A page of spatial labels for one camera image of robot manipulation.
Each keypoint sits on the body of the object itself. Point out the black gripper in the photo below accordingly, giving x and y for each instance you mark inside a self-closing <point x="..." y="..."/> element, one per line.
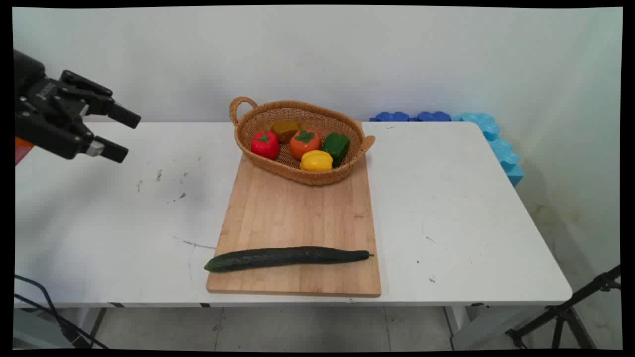
<point x="34" y="94"/>

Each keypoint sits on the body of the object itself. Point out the brown toy potato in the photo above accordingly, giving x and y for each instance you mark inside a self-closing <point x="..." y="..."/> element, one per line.
<point x="286" y="130"/>

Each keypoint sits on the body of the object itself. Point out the orange block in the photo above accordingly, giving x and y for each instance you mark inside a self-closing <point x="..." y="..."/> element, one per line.
<point x="22" y="148"/>

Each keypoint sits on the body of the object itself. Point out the woven wicker basket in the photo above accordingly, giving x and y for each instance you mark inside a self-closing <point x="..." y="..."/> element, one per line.
<point x="302" y="141"/>

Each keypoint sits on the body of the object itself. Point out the orange toy tomato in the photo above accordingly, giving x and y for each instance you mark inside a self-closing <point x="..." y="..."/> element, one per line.
<point x="305" y="144"/>

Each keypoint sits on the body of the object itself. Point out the wooden cutting board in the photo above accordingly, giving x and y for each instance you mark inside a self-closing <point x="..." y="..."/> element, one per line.
<point x="292" y="223"/>

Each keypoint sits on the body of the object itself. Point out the yellow toy bell pepper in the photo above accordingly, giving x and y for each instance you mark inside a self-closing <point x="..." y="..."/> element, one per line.
<point x="316" y="161"/>

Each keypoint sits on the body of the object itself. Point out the long dark green cucumber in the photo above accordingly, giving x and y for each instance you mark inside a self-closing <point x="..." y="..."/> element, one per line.
<point x="283" y="258"/>

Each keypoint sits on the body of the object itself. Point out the green toy bell pepper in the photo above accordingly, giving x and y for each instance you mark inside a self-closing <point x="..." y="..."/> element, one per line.
<point x="336" y="145"/>

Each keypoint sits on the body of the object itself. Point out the blue box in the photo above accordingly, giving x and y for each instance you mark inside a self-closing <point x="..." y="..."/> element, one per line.
<point x="392" y="117"/>

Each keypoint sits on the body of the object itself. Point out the dark blue foam mat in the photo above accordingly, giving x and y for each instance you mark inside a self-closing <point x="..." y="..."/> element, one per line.
<point x="434" y="116"/>

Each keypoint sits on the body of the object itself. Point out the teal foam mat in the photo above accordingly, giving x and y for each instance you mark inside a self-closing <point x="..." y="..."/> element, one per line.
<point x="498" y="146"/>

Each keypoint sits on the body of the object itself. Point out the white table leg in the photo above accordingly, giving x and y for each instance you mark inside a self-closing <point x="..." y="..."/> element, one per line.
<point x="459" y="325"/>

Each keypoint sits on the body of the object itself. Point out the black tripod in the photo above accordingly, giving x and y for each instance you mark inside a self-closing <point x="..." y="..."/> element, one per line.
<point x="563" y="312"/>

